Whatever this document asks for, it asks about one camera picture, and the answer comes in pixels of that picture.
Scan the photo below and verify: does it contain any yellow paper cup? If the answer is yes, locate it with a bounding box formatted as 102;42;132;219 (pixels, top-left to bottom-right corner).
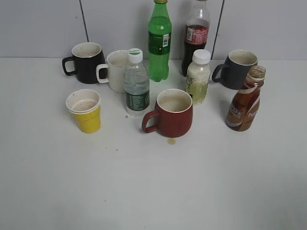
66;89;101;134

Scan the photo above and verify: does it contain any brown coffee bottle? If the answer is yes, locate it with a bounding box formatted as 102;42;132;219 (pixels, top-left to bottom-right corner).
226;65;266;131

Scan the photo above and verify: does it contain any red ceramic mug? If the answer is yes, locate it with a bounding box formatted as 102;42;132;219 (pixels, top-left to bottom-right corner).
142;89;193;138

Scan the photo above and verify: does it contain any clear water bottle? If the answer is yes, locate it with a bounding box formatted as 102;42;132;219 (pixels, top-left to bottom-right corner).
124;48;150;117

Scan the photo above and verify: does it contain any white cap milk bottle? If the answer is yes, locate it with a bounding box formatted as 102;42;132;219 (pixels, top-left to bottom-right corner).
185;49;211;106

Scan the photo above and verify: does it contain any white ceramic mug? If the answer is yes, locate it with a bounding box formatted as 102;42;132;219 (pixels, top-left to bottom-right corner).
96;50;128;94

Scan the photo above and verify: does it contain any black ceramic mug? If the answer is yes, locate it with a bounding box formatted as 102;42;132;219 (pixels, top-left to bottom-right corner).
62;42;107;84

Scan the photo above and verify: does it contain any green soda bottle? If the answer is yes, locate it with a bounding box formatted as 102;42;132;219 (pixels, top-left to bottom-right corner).
148;0;172;82

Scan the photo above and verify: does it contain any dark grey ceramic mug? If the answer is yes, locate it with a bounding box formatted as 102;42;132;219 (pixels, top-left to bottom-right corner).
212;49;258;90

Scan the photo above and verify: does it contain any cola bottle red label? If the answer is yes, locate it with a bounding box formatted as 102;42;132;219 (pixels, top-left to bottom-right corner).
181;0;210;77

